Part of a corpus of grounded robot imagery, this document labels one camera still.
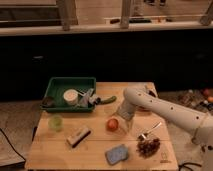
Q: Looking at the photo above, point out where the orange apple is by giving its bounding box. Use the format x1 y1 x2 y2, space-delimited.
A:
106 118 119 131

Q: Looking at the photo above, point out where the black cable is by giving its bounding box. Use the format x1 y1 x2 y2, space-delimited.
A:
0 127 27 162
178 162 203 171

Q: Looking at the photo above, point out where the blue sponge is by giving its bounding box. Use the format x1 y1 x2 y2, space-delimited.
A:
105 144 129 165

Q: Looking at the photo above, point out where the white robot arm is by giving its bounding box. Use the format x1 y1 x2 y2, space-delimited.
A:
117 85 213 171

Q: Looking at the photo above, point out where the green cucumber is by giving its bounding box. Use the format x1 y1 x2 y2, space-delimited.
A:
100 96 117 105

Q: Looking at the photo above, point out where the black cable right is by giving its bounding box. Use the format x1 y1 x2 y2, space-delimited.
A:
178 162 203 171

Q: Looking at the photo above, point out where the bunch of dark grapes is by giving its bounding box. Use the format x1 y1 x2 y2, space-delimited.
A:
137 138 160 158

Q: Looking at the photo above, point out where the dark small round dish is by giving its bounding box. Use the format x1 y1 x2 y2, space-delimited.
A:
42 96 55 107

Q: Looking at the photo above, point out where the black cable left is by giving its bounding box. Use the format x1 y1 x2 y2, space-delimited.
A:
0 127 27 162

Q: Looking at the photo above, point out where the green plastic tray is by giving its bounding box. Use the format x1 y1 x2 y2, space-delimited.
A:
41 77 96 113

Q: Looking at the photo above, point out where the wooden black eraser block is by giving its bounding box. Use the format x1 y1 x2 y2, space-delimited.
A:
67 126 91 148

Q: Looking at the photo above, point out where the grey metal tool in tray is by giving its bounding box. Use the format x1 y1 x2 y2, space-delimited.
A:
78 88 101 107

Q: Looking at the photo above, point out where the green plastic cup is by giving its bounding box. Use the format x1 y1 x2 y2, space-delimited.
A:
48 115 63 132

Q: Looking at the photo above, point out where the dark red bowl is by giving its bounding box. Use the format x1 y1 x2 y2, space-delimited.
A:
137 90 157 112

